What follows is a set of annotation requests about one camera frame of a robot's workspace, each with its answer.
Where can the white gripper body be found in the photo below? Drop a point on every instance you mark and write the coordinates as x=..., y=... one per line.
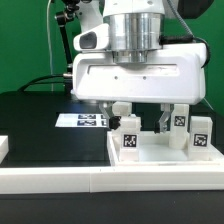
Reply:
x=107, y=69

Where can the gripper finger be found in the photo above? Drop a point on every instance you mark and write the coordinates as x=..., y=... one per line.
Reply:
x=113, y=121
x=161, y=124

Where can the white square tabletop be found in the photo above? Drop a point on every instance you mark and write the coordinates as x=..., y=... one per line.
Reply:
x=154, y=150

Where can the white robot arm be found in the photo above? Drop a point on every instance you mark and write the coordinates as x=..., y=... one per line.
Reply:
x=144, y=17

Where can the AprilTag base sheet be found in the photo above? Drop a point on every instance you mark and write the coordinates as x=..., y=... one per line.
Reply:
x=75, y=120

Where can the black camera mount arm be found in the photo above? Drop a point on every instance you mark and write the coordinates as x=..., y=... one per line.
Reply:
x=62, y=18

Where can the white U-shaped obstacle wall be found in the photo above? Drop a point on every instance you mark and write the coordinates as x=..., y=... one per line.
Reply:
x=204, y=175

